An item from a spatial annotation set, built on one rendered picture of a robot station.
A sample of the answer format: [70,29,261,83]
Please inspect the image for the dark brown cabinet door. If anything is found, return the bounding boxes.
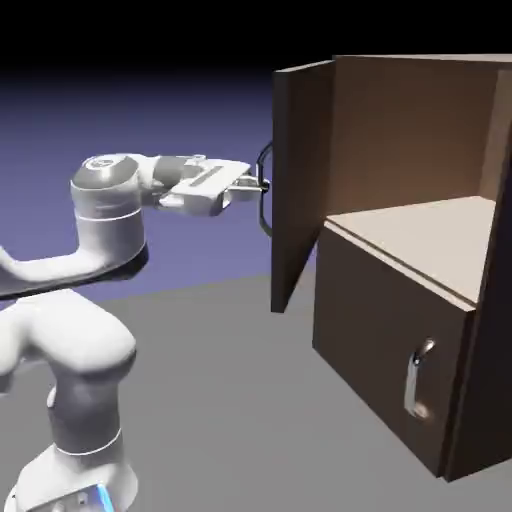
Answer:
[270,59,336,314]
[312,226,477,478]

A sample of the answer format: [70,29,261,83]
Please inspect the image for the dark curved door handle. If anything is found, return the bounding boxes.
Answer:
[254,140,275,240]

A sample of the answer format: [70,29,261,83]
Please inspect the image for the dark brown closed cabinet door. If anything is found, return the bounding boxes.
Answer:
[312,226,477,478]

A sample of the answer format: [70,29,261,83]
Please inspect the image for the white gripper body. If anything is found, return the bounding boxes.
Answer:
[158,158,252,218]

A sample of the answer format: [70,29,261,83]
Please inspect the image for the dark brown wooden cabinet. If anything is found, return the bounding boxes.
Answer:
[312,54,512,483]

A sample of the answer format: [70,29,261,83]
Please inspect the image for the silver curved door handle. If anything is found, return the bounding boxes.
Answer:
[402,338,436,420]

